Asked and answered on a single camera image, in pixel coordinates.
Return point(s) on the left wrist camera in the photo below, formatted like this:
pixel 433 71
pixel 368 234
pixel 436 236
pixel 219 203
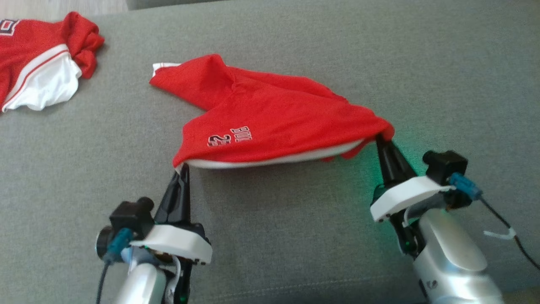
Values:
pixel 126 217

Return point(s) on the red white-trimmed jersey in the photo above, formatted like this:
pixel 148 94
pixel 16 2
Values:
pixel 29 50

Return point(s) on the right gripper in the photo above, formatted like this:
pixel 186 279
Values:
pixel 400 194

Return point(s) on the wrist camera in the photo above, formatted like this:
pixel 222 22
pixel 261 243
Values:
pixel 447 164
pixel 126 217

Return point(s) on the large grey sofa seat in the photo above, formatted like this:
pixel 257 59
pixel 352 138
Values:
pixel 295 236

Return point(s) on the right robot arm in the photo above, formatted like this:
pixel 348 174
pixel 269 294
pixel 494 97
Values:
pixel 451 257

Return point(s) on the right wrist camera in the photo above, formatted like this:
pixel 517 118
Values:
pixel 447 164

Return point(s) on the red mesh shorts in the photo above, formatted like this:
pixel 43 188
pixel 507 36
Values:
pixel 274 122

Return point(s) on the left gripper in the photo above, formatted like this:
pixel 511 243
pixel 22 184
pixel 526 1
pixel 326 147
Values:
pixel 177 240

